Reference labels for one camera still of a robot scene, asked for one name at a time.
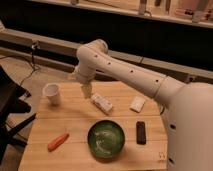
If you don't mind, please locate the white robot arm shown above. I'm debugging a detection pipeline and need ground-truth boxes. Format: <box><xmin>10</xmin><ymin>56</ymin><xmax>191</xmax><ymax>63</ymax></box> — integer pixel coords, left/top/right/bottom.
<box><xmin>75</xmin><ymin>39</ymin><xmax>213</xmax><ymax>171</ymax></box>

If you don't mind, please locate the white tube bottle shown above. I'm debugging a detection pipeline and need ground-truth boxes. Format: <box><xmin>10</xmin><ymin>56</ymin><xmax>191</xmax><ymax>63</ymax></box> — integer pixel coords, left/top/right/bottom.
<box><xmin>91</xmin><ymin>93</ymin><xmax>113</xmax><ymax>114</ymax></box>

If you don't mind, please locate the white sponge block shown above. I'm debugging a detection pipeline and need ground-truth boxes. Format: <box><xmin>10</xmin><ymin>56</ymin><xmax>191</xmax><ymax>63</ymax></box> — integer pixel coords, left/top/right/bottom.
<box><xmin>130</xmin><ymin>97</ymin><xmax>145</xmax><ymax>113</ymax></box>

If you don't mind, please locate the orange carrot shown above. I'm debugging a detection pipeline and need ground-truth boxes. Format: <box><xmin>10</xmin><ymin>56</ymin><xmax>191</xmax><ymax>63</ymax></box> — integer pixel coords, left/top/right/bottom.
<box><xmin>47</xmin><ymin>133</ymin><xmax>69</xmax><ymax>152</ymax></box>

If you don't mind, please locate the black chair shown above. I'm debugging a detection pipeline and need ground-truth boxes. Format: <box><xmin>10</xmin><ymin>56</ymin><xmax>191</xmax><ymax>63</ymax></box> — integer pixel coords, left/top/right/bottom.
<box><xmin>0</xmin><ymin>65</ymin><xmax>36</xmax><ymax>164</ymax></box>

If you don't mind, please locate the green ceramic bowl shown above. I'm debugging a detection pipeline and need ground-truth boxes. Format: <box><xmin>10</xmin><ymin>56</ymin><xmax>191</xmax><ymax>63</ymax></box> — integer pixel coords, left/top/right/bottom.
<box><xmin>87</xmin><ymin>120</ymin><xmax>125</xmax><ymax>159</ymax></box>

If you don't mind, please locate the black rectangular remote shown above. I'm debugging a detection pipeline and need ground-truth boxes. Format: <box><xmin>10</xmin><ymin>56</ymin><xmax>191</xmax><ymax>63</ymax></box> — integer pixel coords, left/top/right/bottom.
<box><xmin>136</xmin><ymin>121</ymin><xmax>146</xmax><ymax>145</ymax></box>

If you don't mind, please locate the black cable on floor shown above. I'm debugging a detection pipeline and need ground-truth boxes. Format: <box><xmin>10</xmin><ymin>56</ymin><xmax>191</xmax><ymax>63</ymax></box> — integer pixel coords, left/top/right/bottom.
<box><xmin>0</xmin><ymin>54</ymin><xmax>43</xmax><ymax>88</ymax></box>

